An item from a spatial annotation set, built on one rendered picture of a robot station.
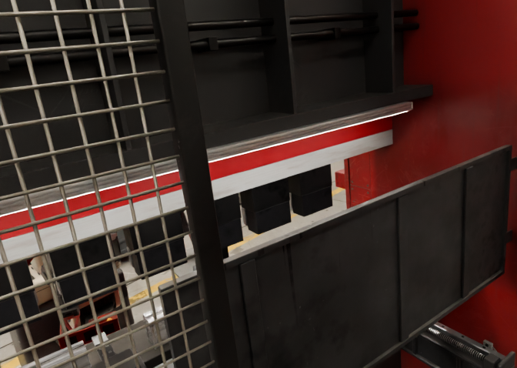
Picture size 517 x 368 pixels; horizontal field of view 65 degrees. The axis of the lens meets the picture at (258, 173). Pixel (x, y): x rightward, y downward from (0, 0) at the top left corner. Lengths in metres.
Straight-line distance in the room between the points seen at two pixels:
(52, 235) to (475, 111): 1.33
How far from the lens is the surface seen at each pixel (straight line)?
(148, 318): 1.33
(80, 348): 1.31
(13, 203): 0.88
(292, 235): 0.80
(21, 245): 1.12
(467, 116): 1.56
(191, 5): 1.13
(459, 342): 1.34
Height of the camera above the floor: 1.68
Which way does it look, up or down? 16 degrees down
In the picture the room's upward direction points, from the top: 7 degrees counter-clockwise
